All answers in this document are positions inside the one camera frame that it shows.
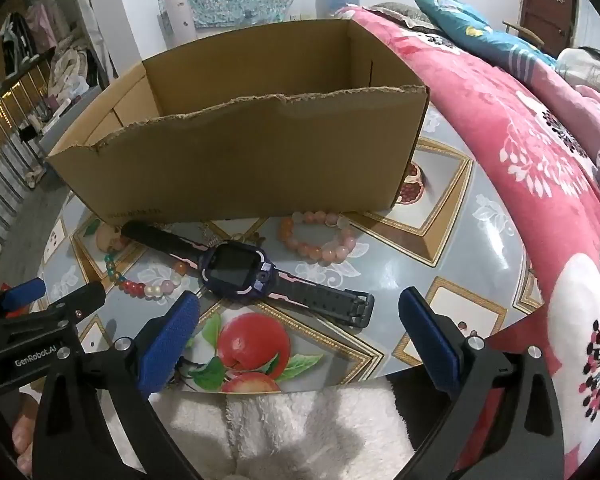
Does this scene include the pink bead bracelet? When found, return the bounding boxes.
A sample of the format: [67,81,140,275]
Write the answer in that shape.
[278,210,358,265]

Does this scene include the brown cardboard box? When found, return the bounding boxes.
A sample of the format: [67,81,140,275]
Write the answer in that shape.
[50,20,429,226]

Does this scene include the teal patterned pillow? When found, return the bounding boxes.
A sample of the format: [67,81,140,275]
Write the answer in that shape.
[415,0,556,82]

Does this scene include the multicolour bead bracelet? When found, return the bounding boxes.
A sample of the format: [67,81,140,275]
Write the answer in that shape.
[102,251,188,302]

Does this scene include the brown wooden door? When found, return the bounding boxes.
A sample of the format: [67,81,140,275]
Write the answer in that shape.
[519,0,577,58]

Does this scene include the white cylinder fan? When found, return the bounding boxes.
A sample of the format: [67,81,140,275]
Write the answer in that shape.
[164,0,197,47]

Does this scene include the metal stair railing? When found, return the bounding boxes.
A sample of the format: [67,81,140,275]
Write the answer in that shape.
[0,50,54,258]

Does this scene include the black purple smart watch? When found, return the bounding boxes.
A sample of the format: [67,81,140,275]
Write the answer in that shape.
[121,221,375,330]

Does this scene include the pink floral quilt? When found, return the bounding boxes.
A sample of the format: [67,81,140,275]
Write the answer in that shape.
[340,6,600,479]

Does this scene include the left hand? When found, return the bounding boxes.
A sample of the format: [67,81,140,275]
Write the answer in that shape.
[12,393,38,477]

